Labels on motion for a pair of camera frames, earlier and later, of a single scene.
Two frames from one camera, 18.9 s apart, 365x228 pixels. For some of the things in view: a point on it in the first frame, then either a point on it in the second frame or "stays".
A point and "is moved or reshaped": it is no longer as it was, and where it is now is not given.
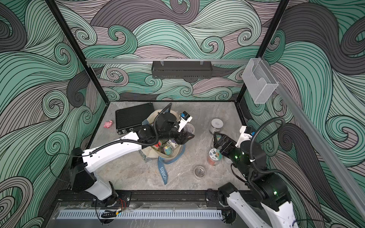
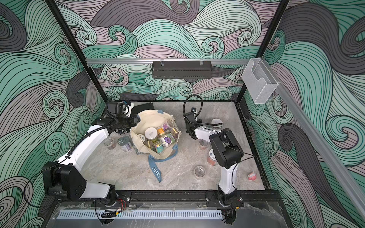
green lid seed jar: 215,156 stays
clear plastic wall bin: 260,80 stays
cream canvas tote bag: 148,152 is moved or reshaped
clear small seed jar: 200,171 stays
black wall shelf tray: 182,69 stays
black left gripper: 181,139 to 133,122
